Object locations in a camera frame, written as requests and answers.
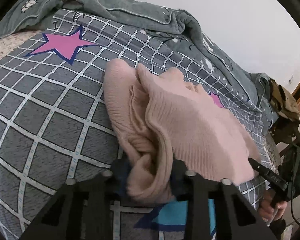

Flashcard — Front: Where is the floral bedsheet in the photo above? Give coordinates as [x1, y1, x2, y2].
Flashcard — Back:
[0, 30, 282, 175]

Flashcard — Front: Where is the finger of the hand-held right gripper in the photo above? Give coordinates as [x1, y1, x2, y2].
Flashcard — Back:
[248, 157, 290, 203]

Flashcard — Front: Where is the black cable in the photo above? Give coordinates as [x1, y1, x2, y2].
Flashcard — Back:
[289, 200, 300, 226]

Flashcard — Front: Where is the grey checked star blanket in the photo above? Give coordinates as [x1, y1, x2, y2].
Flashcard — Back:
[0, 8, 268, 240]

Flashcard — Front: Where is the person's right hand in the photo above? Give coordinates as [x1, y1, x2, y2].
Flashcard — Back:
[259, 190, 288, 222]

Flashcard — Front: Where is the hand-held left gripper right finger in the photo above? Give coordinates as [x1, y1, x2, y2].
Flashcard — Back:
[169, 159, 276, 240]

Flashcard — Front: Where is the brown clothes pile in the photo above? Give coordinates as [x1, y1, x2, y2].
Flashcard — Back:
[268, 79, 300, 133]

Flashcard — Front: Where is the grey-green quilt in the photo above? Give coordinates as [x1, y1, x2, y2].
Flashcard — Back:
[0, 0, 278, 130]

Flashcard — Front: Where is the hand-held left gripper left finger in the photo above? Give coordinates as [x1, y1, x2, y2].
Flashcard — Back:
[20, 159, 133, 240]

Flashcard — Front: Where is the pink ribbed sweater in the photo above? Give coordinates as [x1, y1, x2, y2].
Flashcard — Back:
[104, 59, 262, 204]

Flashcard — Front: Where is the wooden chair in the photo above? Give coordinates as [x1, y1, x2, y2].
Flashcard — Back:
[269, 120, 300, 158]

